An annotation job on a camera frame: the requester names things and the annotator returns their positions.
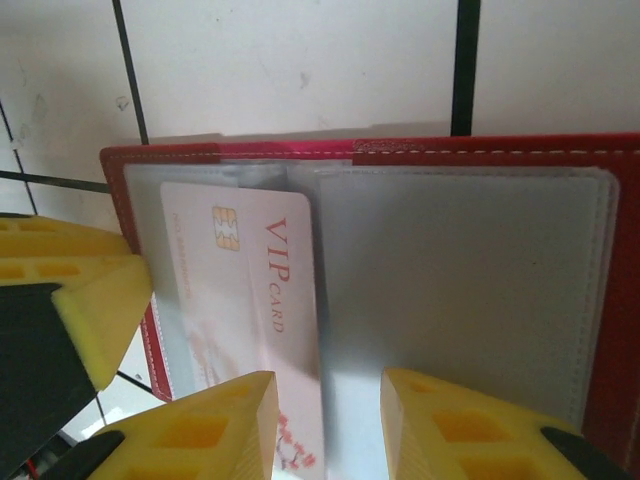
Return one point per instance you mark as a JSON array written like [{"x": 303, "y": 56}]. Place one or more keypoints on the white VIP card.
[{"x": 280, "y": 280}]

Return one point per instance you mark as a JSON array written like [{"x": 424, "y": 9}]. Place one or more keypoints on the red card holder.
[{"x": 625, "y": 250}]

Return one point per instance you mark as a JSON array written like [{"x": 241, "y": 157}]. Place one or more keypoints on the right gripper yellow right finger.
[{"x": 450, "y": 440}]

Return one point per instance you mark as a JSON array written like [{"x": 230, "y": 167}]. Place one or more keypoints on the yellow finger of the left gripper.
[{"x": 100, "y": 310}]

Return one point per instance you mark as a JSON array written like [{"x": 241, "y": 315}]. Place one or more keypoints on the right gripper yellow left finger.
[{"x": 200, "y": 440}]

